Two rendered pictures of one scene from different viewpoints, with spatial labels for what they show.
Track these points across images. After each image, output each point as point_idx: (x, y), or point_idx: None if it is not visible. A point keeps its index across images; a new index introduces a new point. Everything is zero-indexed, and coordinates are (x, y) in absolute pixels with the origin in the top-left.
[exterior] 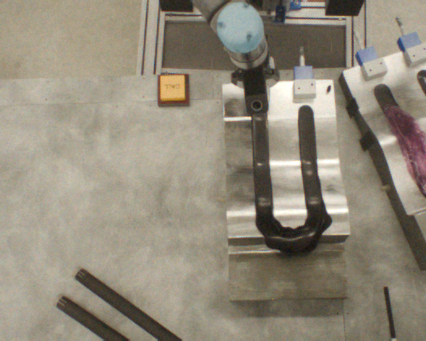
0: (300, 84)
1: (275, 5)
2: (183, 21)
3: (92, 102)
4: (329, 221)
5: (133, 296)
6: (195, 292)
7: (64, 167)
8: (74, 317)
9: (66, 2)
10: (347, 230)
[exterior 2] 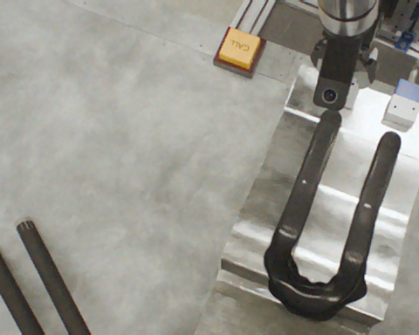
0: (399, 102)
1: (404, 24)
2: (297, 7)
3: (137, 28)
4: (362, 291)
5: (78, 282)
6: (157, 310)
7: (68, 91)
8: None
9: None
10: (381, 314)
